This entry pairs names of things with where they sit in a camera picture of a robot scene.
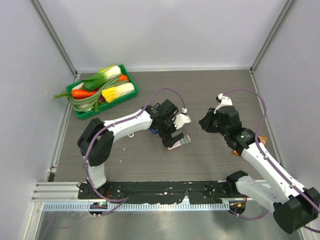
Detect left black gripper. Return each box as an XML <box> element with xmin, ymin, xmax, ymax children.
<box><xmin>157</xmin><ymin>115</ymin><xmax>184</xmax><ymax>148</ymax></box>

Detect red white staple box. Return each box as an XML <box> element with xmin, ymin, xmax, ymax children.
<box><xmin>168</xmin><ymin>134</ymin><xmax>192</xmax><ymax>151</ymax></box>

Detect blue black stapler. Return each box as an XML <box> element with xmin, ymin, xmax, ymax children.
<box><xmin>150</xmin><ymin>128</ymin><xmax>158</xmax><ymax>134</ymax></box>

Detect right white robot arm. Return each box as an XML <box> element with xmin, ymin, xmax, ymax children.
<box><xmin>199</xmin><ymin>105</ymin><xmax>320</xmax><ymax>234</ymax></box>

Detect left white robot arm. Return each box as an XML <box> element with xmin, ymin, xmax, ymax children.
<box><xmin>77</xmin><ymin>99</ymin><xmax>191</xmax><ymax>200</ymax></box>

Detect orange candy bag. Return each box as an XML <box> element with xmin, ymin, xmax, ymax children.
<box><xmin>232</xmin><ymin>135</ymin><xmax>268</xmax><ymax>157</ymax></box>

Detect yellow white napa cabbage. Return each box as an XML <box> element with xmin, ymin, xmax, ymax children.
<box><xmin>101</xmin><ymin>82</ymin><xmax>135</xmax><ymax>103</ymax></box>

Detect small orange carrot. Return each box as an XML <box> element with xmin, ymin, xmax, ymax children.
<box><xmin>118</xmin><ymin>74</ymin><xmax>129</xmax><ymax>82</ymax></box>

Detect green long beans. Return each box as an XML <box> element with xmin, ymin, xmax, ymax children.
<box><xmin>67</xmin><ymin>77</ymin><xmax>127</xmax><ymax>113</ymax></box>

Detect white green bok choy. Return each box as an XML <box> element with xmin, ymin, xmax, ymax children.
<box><xmin>82</xmin><ymin>65</ymin><xmax>122</xmax><ymax>92</ymax></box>

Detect green plastic tray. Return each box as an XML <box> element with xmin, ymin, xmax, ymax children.
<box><xmin>56</xmin><ymin>64</ymin><xmax>139</xmax><ymax>120</ymax></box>

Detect large orange carrot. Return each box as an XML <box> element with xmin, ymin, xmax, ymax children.
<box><xmin>71</xmin><ymin>89</ymin><xmax>98</xmax><ymax>98</ymax></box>

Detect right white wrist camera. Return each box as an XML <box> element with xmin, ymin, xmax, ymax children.
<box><xmin>215</xmin><ymin>93</ymin><xmax>233</xmax><ymax>111</ymax></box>

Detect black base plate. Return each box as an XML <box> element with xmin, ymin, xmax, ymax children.
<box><xmin>76</xmin><ymin>180</ymin><xmax>249</xmax><ymax>205</ymax></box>

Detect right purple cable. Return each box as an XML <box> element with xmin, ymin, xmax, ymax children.
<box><xmin>223</xmin><ymin>87</ymin><xmax>320</xmax><ymax>233</ymax></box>

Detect purple cable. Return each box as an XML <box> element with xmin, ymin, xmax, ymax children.
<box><xmin>82</xmin><ymin>87</ymin><xmax>188</xmax><ymax>216</ymax></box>
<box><xmin>223</xmin><ymin>87</ymin><xmax>320</xmax><ymax>233</ymax></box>

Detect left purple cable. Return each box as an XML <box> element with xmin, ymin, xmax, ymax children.
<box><xmin>82</xmin><ymin>87</ymin><xmax>188</xmax><ymax>216</ymax></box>

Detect white slotted cable duct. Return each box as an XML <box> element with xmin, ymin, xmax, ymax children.
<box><xmin>42</xmin><ymin>201</ymin><xmax>230</xmax><ymax>212</ymax></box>

